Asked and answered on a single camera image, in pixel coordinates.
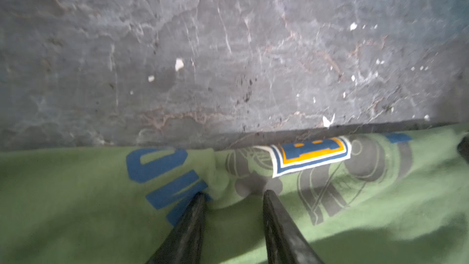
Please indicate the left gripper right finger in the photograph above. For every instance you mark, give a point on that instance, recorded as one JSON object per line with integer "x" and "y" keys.
{"x": 285, "y": 243}

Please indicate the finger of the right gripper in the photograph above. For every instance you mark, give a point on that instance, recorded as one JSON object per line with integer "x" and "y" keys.
{"x": 463, "y": 148}

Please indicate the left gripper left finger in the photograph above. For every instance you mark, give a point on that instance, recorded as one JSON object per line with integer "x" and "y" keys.
{"x": 185, "y": 242}

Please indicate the green tank top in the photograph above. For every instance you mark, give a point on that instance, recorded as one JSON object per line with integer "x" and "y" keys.
{"x": 380, "y": 198}

